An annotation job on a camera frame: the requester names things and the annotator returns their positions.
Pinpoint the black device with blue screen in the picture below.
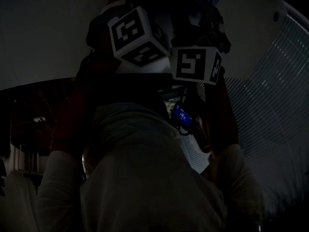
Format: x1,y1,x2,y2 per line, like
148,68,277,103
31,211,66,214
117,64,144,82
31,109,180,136
169,103,195,131

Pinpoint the person's left forearm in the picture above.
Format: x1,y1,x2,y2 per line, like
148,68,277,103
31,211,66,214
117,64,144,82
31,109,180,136
51,54,116,154

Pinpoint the white slatted frame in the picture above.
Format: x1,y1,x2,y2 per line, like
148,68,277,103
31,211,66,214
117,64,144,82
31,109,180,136
10,143,48,178

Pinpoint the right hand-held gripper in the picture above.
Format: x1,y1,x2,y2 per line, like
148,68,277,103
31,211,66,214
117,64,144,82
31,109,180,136
169,1,232,86

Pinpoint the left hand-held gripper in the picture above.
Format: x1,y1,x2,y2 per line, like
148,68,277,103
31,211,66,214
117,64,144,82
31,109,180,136
85,0,171,69

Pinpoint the person's right forearm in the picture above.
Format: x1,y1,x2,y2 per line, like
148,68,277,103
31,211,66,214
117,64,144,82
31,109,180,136
206,80,240,156

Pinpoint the white striped woven mat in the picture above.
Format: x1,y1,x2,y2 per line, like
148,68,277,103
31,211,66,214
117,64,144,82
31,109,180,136
180,15,309,174

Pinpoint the person's white shirt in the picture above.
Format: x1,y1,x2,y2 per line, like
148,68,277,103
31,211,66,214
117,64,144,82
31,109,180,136
36,102,266,232

